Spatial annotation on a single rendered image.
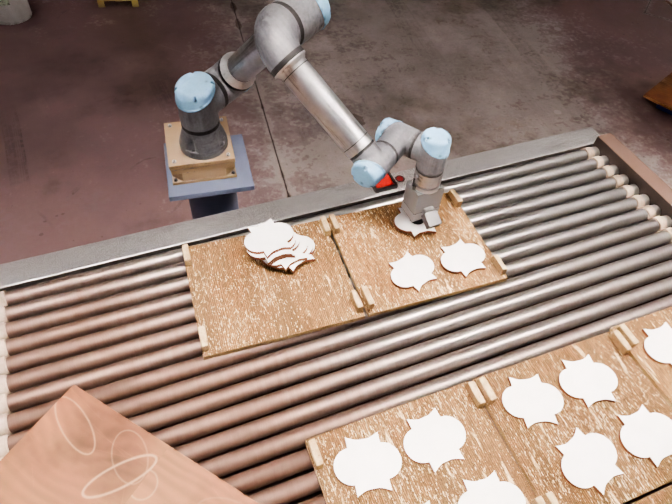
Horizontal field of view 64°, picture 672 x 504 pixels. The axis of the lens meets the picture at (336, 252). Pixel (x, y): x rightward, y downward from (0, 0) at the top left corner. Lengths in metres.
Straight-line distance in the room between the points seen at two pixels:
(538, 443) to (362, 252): 0.65
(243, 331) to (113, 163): 2.11
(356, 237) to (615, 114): 2.88
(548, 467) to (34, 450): 1.04
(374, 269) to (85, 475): 0.82
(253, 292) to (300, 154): 1.90
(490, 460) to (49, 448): 0.89
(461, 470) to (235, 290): 0.69
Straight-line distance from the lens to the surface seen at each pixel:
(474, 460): 1.27
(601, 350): 1.52
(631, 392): 1.49
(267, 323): 1.37
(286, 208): 1.64
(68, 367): 1.43
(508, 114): 3.83
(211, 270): 1.48
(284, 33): 1.33
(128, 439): 1.17
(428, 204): 1.51
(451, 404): 1.31
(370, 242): 1.54
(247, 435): 1.26
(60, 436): 1.22
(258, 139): 3.34
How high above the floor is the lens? 2.09
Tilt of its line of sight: 50 degrees down
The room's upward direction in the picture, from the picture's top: 5 degrees clockwise
